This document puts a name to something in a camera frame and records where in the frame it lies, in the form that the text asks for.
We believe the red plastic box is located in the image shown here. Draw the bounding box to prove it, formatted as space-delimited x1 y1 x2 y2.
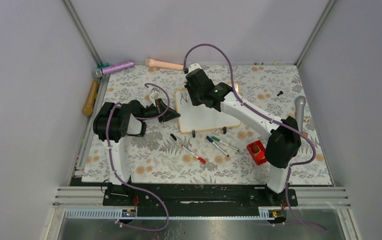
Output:
246 140 268 166

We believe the red capped marker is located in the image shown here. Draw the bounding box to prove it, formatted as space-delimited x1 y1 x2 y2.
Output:
181 145 206 165

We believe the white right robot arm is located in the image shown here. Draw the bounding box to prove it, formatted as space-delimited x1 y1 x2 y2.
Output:
184 68 302 206

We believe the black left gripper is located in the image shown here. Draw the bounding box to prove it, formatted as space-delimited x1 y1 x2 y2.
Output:
140 98 181 123

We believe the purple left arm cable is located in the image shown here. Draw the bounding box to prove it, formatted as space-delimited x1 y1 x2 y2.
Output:
106 82 171 233

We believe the floral patterned table mat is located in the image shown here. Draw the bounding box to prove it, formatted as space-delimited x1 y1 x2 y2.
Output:
81 63 333 185

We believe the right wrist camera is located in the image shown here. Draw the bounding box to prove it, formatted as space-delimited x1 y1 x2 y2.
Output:
182 63 202 74

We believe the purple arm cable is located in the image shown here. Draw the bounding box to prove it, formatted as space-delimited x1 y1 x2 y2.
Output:
106 82 171 233
182 43 328 234

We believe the white slotted cable duct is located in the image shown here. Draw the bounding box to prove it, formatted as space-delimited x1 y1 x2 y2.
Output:
64 207 279 221

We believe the silver toy microphone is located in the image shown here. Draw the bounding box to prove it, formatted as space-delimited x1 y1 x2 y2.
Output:
294 95 306 132

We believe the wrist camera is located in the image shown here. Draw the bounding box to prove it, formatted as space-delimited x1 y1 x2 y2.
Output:
182 63 202 74
149 89 160 102

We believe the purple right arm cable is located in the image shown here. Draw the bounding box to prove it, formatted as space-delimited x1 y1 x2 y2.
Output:
182 43 328 234

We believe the yellow framed whiteboard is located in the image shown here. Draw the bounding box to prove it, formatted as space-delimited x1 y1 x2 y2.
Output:
174 88 241 134

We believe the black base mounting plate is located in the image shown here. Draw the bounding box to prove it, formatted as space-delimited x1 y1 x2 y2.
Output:
99 182 299 217

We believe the pink toy microphone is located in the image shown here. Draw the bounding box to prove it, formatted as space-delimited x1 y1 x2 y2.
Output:
144 58 184 71

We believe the purple glitter toy microphone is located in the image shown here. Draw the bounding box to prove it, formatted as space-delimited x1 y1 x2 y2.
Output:
91 61 135 79

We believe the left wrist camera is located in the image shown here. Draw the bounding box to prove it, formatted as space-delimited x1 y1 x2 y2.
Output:
149 89 160 102

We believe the green capped marker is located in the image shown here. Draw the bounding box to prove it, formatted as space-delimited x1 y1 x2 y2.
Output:
211 136 240 152

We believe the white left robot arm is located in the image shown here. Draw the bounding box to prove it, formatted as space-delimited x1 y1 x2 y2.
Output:
92 98 181 185

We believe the blue capped marker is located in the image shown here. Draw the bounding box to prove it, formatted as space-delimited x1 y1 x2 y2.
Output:
206 136 230 157

